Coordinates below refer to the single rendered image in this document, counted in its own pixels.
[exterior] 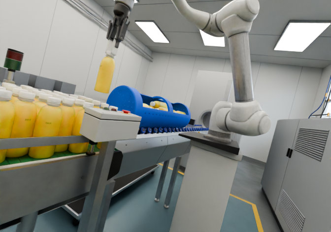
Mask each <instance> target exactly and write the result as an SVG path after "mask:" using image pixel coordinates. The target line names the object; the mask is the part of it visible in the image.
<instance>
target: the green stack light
mask: <svg viewBox="0 0 331 232"><path fill-rule="evenodd" d="M21 65H22V62H20V61H16V60H13V59H9V58H5V60H4V65H3V67H5V68H9V69H13V70H17V71H20V70H21Z"/></svg>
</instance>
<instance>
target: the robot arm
mask: <svg viewBox="0 0 331 232"><path fill-rule="evenodd" d="M134 1H135V0H114V4H115V6H114V10H113V12H114V14H115V16H114V18H113V20H112V21H111V20H109V27H108V31H107V36H106V39H108V44H107V47H106V51H105V53H106V52H107V51H111V54H112V55H114V56H116V55H117V51H118V47H119V44H120V42H121V41H123V40H124V38H125V34H126V31H127V28H128V25H129V23H130V21H129V20H128V18H129V15H130V12H132V8H133V5H134ZM172 2H173V4H174V5H175V7H176V9H177V10H178V12H179V13H180V14H181V15H182V16H183V17H184V18H185V19H186V20H188V21H189V22H190V23H192V24H193V25H194V26H196V27H197V28H198V29H199V30H201V31H203V32H204V33H206V34H208V35H210V36H213V37H225V36H226V37H227V38H228V39H229V47H230V57H231V66H232V79H233V88H234V98H235V101H234V102H233V104H232V103H231V102H227V101H220V102H218V103H216V104H215V106H214V107H213V109H212V112H211V116H210V122H209V130H208V134H206V135H203V137H205V138H210V139H213V140H217V141H222V142H225V143H230V144H231V142H232V139H231V132H233V133H237V134H240V135H245V136H259V135H262V134H265V133H267V132H268V131H269V129H270V127H271V120H270V117H269V115H268V114H267V113H266V112H265V111H263V110H262V108H261V106H260V104H259V102H258V101H256V100H255V99H254V95H253V83H252V72H251V61H250V50H249V38H248V33H249V31H250V29H251V26H252V22H253V20H254V19H255V18H256V16H257V14H258V12H259V8H260V6H259V2H258V0H233V1H232V2H230V3H228V4H227V5H226V6H224V7H223V8H222V9H221V10H220V11H218V12H216V13H214V14H213V15H212V14H210V13H207V12H202V11H199V10H195V9H193V8H191V7H190V6H189V5H188V4H187V2H186V1H185V0H172ZM115 35H116V38H115Z"/></svg>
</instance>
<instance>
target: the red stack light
mask: <svg viewBox="0 0 331 232"><path fill-rule="evenodd" d="M23 56H24V55H23V54H20V53H17V52H13V51H10V50H7V53H6V58H9V59H13V60H16V61H20V62H23Z"/></svg>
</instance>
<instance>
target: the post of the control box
mask: <svg viewBox="0 0 331 232"><path fill-rule="evenodd" d="M115 145H116V141H106V142H101V146H100V151H99V156H98V160H97V164H96V168H95V172H94V176H93V180H92V184H91V188H90V192H89V196H88V200H87V204H86V208H85V212H84V216H83V221H82V225H81V229H80V232H94V231H95V227H96V223H97V219H98V215H99V210H100V206H101V201H102V197H103V193H104V189H105V186H106V182H107V178H108V174H109V170H110V165H111V161H112V157H113V153H114V149H115Z"/></svg>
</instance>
